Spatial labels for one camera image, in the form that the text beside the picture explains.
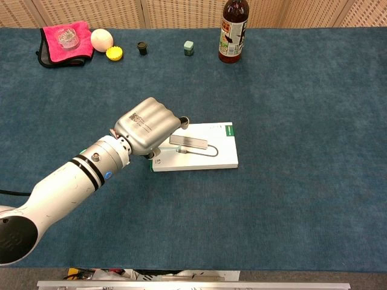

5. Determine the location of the brown labelled bottle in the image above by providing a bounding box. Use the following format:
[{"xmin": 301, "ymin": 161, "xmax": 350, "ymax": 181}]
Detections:
[{"xmin": 218, "ymin": 0, "xmax": 250, "ymax": 64}]

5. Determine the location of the grey black-trimmed cloth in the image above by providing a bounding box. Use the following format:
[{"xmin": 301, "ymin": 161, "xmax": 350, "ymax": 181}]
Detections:
[{"xmin": 35, "ymin": 37, "xmax": 95, "ymax": 69}]

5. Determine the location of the blue felt table cover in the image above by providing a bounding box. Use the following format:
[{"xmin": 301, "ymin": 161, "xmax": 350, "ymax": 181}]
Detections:
[{"xmin": 0, "ymin": 27, "xmax": 387, "ymax": 270}]

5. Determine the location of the yellow bottle cap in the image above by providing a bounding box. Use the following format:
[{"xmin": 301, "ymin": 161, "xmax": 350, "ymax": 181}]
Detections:
[{"xmin": 105, "ymin": 45, "xmax": 124, "ymax": 62}]

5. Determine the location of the white USB hub box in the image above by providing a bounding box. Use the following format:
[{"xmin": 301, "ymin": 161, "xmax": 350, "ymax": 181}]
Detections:
[{"xmin": 149, "ymin": 121, "xmax": 239, "ymax": 173}]

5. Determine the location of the white plastic bag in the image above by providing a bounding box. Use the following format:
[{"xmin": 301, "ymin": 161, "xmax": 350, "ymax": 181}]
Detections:
[{"xmin": 90, "ymin": 268, "xmax": 137, "ymax": 281}]

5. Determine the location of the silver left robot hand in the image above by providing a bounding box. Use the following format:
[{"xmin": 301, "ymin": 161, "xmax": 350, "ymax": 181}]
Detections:
[{"xmin": 114, "ymin": 97, "xmax": 190, "ymax": 160}]

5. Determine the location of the clear glass dish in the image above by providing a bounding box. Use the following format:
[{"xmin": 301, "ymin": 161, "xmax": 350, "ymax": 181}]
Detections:
[{"xmin": 55, "ymin": 27, "xmax": 82, "ymax": 51}]

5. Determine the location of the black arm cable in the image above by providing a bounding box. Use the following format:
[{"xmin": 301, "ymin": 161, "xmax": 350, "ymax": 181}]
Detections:
[{"xmin": 0, "ymin": 189, "xmax": 33, "ymax": 197}]

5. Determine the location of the pink cloth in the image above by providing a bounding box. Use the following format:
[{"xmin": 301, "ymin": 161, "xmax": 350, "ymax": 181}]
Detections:
[{"xmin": 41, "ymin": 20, "xmax": 95, "ymax": 63}]

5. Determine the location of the pale egg-shaped ball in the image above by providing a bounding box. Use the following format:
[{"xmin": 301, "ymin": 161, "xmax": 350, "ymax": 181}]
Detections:
[{"xmin": 90, "ymin": 28, "xmax": 114, "ymax": 52}]

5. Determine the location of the aluminium profile rail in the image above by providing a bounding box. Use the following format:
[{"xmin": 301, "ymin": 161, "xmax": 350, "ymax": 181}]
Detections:
[{"xmin": 36, "ymin": 280, "xmax": 351, "ymax": 290}]

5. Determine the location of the woven wicker folding screen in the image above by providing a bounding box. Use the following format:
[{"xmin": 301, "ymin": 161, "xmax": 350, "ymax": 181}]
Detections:
[{"xmin": 0, "ymin": 0, "xmax": 387, "ymax": 30}]

